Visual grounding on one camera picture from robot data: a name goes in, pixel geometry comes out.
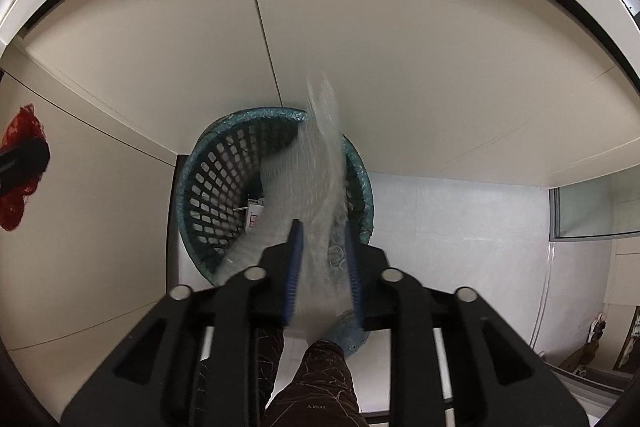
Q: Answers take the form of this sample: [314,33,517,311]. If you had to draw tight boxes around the clear bubble wrap sheet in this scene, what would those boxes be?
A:
[215,67,368,348]

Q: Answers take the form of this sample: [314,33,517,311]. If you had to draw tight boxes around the red mesh net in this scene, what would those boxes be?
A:
[0,103,51,232]

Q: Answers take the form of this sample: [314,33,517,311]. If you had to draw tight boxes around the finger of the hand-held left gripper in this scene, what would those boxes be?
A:
[0,137,52,200]

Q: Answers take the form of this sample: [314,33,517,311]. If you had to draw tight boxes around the person's leg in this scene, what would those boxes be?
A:
[192,327,361,427]

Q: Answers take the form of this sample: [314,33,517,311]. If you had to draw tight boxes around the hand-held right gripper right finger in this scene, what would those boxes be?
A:
[344,223,591,427]

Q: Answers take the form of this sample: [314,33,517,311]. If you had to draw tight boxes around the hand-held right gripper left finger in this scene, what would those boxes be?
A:
[60,219,305,427]

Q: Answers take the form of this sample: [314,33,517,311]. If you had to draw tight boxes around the person's blue shoe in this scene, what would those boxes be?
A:
[320,312,368,353]

